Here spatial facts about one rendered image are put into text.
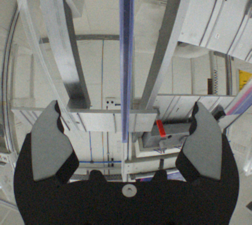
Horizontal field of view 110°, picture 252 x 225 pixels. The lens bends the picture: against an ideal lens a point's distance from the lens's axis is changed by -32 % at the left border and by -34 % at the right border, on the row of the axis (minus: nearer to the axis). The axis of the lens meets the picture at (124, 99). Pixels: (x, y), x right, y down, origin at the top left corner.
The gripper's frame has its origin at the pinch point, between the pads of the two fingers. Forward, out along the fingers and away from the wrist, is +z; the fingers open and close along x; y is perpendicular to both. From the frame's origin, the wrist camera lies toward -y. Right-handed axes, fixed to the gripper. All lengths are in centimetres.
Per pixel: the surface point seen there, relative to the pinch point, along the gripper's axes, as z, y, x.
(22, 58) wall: 178, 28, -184
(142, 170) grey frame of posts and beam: 21, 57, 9
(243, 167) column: 73, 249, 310
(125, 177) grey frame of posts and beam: 20, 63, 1
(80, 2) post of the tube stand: 13.7, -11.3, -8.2
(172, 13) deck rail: 16.1, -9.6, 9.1
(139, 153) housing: 24, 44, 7
